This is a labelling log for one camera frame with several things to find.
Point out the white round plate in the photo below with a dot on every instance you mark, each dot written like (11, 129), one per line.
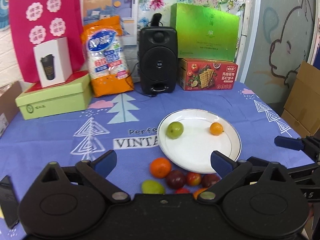
(192, 150)

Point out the pink paper bag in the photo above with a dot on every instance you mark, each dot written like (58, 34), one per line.
(33, 22)

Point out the large orange tangerine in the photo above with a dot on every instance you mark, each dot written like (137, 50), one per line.
(160, 168)

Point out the white cup box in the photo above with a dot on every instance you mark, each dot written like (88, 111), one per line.
(53, 62)

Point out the blue bedding poster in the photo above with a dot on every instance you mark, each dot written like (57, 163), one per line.
(94, 10)

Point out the red cracker box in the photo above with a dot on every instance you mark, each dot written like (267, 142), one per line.
(194, 74)

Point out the oval green fruit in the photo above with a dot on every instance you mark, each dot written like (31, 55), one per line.
(152, 187)

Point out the brown cardboard box right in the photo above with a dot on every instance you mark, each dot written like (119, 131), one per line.
(301, 110)

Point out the black smartphone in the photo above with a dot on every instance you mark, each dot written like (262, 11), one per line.
(9, 202)

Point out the orange paper cup pack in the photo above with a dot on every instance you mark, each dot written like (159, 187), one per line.
(107, 65)

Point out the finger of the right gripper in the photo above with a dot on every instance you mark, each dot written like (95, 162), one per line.
(259, 165)
(309, 145)

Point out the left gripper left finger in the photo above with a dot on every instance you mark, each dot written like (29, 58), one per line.
(71, 202)

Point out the blue patterned tablecloth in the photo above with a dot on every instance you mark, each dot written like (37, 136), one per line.
(128, 124)

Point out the small orange kumquat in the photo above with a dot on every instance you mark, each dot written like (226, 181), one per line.
(216, 129)

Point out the brown cardboard box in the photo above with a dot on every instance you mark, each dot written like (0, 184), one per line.
(301, 110)
(8, 107)

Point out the red cherry tomato fruit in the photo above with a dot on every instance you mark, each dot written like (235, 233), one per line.
(182, 191)

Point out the dark red plum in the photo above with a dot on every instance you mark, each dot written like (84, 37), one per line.
(209, 180)

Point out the red yellow small apple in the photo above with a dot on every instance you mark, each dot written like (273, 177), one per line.
(193, 179)

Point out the orange small tangerine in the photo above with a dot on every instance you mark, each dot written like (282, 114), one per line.
(199, 191)

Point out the light green shoe box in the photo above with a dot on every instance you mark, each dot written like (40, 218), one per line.
(73, 95)

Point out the dark purple plum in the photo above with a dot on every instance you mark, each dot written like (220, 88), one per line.
(175, 179)

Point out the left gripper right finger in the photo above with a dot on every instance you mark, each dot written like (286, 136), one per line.
(243, 205)

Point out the black speaker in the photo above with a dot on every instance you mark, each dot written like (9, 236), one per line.
(158, 59)

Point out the round green apple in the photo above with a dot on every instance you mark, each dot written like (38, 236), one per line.
(174, 130)

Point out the green gift box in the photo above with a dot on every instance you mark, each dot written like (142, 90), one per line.
(204, 33)

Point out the brown cardboard box left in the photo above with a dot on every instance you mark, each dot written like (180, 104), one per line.
(8, 107)

